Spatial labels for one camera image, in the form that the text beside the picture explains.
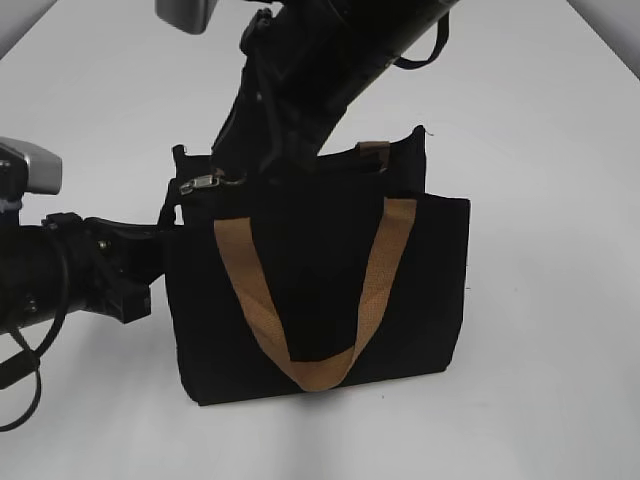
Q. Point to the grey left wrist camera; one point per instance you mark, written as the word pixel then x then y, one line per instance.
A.
pixel 28 168

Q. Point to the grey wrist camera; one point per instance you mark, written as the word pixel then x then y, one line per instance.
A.
pixel 28 168
pixel 189 16

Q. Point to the metal zipper pull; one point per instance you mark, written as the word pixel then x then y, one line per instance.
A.
pixel 216 179

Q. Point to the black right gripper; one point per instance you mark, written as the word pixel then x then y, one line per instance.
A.
pixel 258 136

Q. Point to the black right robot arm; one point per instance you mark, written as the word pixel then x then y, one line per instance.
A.
pixel 305 65

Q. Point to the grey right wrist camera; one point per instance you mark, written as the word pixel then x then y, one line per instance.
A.
pixel 189 16

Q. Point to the black tote bag tan handles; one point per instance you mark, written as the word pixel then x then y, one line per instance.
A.
pixel 304 284

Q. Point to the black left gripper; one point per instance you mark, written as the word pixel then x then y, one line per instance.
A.
pixel 109 264

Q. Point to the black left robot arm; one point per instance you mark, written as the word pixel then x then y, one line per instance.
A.
pixel 34 271

